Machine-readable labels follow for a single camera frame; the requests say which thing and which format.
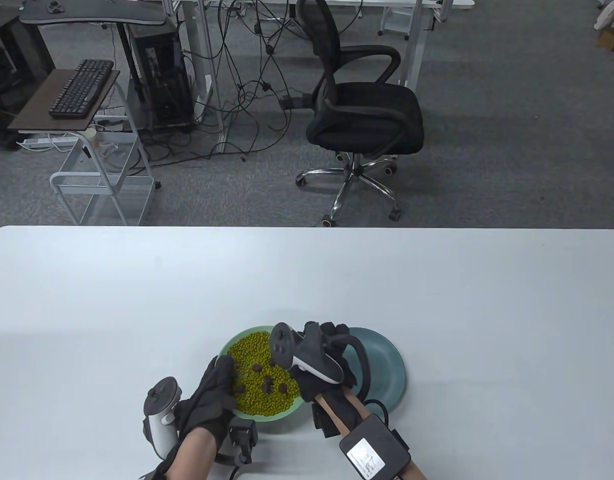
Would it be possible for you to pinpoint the white wire cart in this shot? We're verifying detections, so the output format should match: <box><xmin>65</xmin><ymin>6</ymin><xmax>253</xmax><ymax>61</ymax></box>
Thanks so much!
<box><xmin>50</xmin><ymin>80</ymin><xmax>162</xmax><ymax>227</ymax></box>

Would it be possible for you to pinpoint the black computer tower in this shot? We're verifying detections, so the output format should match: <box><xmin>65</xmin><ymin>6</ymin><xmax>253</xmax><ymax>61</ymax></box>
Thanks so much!
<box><xmin>127</xmin><ymin>22</ymin><xmax>196</xmax><ymax>134</ymax></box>

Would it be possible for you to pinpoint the brown keyboard shelf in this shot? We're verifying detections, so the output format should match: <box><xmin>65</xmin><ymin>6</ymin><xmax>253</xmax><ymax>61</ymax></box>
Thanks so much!
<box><xmin>8</xmin><ymin>69</ymin><xmax>121</xmax><ymax>134</ymax></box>

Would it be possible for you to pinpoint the white desk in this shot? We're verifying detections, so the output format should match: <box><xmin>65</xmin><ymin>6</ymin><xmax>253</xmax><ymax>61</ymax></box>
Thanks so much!
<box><xmin>377</xmin><ymin>0</ymin><xmax>476</xmax><ymax>87</ymax></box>

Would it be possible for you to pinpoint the black cabinet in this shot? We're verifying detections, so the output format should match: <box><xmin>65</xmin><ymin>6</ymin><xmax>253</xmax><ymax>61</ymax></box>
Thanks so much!
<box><xmin>0</xmin><ymin>7</ymin><xmax>56</xmax><ymax>151</ymax></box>

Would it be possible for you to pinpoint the black box with white label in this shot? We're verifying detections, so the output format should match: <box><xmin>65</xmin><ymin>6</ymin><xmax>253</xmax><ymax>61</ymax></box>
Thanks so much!
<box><xmin>339</xmin><ymin>415</ymin><xmax>412</xmax><ymax>480</ymax></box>

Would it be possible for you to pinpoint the black box cable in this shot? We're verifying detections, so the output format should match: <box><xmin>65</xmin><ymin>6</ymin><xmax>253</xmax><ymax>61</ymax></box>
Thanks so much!
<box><xmin>362</xmin><ymin>398</ymin><xmax>393</xmax><ymax>426</ymax></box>

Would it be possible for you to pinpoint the white power strip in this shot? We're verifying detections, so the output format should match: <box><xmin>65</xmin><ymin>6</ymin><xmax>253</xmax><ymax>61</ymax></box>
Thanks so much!
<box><xmin>16</xmin><ymin>135</ymin><xmax>81</xmax><ymax>150</ymax></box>

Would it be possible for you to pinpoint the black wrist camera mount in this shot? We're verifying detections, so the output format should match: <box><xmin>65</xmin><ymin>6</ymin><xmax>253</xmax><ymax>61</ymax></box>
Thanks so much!
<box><xmin>216</xmin><ymin>418</ymin><xmax>260</xmax><ymax>467</ymax></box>

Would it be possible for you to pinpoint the white desk frame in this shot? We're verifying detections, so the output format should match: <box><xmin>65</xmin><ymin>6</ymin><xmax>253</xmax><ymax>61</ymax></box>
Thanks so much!
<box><xmin>162</xmin><ymin>0</ymin><xmax>228</xmax><ymax>142</ymax></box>

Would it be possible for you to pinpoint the person's right hand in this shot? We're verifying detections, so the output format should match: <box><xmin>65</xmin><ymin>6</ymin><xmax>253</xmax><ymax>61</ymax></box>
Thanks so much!
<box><xmin>288</xmin><ymin>321</ymin><xmax>358</xmax><ymax>402</ymax></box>

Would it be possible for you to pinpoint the pile of green beans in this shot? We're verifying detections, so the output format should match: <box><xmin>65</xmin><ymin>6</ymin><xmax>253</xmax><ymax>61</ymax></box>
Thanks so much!
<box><xmin>227</xmin><ymin>330</ymin><xmax>300</xmax><ymax>417</ymax></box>

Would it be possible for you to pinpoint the person's left hand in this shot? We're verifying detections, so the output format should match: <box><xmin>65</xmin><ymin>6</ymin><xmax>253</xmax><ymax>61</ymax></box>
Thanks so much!
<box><xmin>173</xmin><ymin>354</ymin><xmax>238</xmax><ymax>446</ymax></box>

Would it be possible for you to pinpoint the dark curved desk top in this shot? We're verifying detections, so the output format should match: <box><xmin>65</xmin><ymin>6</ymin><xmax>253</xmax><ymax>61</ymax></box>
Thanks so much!
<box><xmin>19</xmin><ymin>0</ymin><xmax>166</xmax><ymax>26</ymax></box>

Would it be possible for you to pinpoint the cluster of dark red cranberries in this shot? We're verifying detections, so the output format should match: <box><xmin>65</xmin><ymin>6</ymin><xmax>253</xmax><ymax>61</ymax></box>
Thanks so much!
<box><xmin>235</xmin><ymin>365</ymin><xmax>288</xmax><ymax>396</ymax></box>

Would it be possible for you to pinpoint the person's left forearm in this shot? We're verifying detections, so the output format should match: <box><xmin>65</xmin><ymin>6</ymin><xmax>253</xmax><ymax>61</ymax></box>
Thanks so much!
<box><xmin>164</xmin><ymin>429</ymin><xmax>220</xmax><ymax>480</ymax></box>

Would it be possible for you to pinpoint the light green plate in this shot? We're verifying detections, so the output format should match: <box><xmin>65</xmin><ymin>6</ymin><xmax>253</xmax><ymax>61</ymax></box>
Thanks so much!
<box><xmin>218</xmin><ymin>326</ymin><xmax>305</xmax><ymax>425</ymax></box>

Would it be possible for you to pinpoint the black office chair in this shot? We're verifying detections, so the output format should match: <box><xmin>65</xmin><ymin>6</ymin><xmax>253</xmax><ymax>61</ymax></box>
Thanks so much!
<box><xmin>295</xmin><ymin>0</ymin><xmax>426</xmax><ymax>229</ymax></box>

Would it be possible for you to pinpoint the teal plate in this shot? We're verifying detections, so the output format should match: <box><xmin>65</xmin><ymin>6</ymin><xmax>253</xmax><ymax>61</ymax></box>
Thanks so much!
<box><xmin>339</xmin><ymin>327</ymin><xmax>406</xmax><ymax>416</ymax></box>

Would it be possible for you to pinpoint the black keyboard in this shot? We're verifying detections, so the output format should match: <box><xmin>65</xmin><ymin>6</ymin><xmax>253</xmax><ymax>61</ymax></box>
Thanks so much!
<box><xmin>49</xmin><ymin>59</ymin><xmax>115</xmax><ymax>119</ymax></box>

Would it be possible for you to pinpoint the tangle of black cables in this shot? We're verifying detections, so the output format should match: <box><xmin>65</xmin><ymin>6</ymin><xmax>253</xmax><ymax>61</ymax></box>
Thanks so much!
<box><xmin>132</xmin><ymin>0</ymin><xmax>367</xmax><ymax>173</ymax></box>

